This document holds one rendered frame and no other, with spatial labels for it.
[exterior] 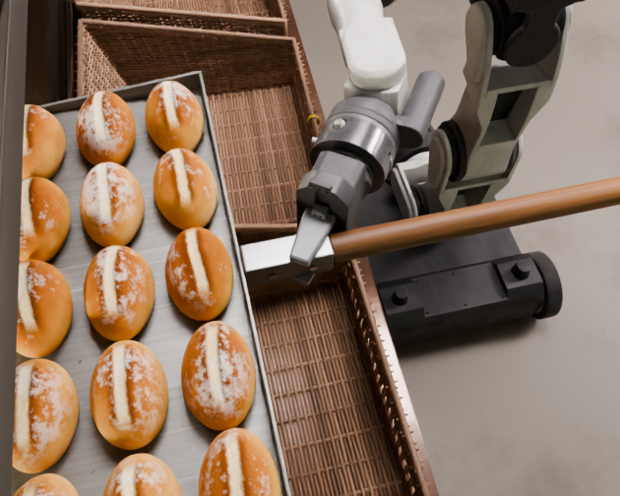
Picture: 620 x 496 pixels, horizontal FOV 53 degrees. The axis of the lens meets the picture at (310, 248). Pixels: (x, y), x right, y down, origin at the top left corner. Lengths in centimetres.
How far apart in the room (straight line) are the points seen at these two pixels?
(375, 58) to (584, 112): 192
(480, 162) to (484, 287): 48
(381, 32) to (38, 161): 41
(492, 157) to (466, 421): 77
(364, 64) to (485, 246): 125
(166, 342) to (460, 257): 135
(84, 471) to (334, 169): 36
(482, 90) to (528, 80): 10
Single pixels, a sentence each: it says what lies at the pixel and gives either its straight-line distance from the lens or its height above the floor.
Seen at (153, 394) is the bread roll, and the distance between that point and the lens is 56.
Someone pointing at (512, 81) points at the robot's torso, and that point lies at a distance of 131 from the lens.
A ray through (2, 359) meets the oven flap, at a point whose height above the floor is 141.
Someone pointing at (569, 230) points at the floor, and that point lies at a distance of 224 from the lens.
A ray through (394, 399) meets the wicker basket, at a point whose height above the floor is 73.
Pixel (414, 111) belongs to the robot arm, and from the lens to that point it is 72.
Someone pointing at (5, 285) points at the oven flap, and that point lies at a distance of 41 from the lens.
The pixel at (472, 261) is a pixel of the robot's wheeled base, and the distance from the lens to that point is 187.
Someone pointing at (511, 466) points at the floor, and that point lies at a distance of 185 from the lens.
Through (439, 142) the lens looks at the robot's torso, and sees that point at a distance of 145.
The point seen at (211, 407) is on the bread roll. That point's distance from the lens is 54.
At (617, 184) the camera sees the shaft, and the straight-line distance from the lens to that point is 74.
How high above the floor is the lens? 174
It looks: 59 degrees down
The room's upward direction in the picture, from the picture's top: straight up
